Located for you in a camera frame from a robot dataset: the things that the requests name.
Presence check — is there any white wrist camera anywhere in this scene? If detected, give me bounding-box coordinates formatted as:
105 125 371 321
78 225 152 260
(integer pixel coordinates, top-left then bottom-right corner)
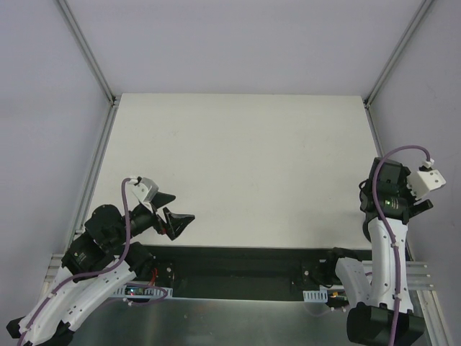
128 177 158 213
407 159 447 200

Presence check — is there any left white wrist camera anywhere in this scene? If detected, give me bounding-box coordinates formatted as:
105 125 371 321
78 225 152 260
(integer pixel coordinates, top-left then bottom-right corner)
128 177 158 213

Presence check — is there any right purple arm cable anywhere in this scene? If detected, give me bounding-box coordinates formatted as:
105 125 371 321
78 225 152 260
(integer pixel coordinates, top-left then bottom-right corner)
305 144 433 346

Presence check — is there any aluminium front rail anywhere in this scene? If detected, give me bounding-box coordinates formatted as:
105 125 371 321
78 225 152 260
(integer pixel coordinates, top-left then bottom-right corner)
44 254 435 290

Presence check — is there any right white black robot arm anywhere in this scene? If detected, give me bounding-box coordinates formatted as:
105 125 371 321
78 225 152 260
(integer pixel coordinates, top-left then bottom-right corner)
310 157 433 345

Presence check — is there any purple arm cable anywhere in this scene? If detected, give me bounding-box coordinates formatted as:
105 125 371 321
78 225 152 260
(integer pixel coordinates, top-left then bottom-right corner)
17 177 169 346
305 144 433 346

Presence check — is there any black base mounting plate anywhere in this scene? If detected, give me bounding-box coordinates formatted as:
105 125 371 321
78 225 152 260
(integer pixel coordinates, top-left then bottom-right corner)
136 246 372 301

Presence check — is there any aluminium frame post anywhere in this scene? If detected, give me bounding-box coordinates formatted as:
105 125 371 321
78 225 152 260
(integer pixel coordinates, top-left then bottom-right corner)
364 0 437 110
54 0 117 106

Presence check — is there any right white cable duct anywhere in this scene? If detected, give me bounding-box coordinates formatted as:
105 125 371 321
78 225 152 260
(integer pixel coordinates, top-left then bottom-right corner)
303 288 328 303

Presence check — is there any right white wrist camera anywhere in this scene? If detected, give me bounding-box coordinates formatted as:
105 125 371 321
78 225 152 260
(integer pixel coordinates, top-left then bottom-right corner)
407 159 447 200

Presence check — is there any white cable duct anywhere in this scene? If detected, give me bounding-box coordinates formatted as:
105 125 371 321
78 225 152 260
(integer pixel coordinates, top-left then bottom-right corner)
303 288 328 303
110 283 173 299

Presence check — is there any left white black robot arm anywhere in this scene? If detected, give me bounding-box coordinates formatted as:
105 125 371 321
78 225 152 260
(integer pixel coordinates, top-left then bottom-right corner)
6 192 195 345

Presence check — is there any right aluminium frame post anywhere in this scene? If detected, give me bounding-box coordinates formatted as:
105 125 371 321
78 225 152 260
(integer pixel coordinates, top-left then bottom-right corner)
364 0 437 110

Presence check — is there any left aluminium frame post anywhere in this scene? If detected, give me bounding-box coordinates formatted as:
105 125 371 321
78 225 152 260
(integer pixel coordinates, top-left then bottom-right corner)
54 0 117 106

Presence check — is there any left white cable duct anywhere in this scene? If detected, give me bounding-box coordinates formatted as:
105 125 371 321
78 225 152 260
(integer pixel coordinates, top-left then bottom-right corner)
110 283 173 299

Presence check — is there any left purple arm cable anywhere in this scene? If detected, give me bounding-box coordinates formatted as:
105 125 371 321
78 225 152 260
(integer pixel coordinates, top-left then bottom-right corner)
17 177 169 346

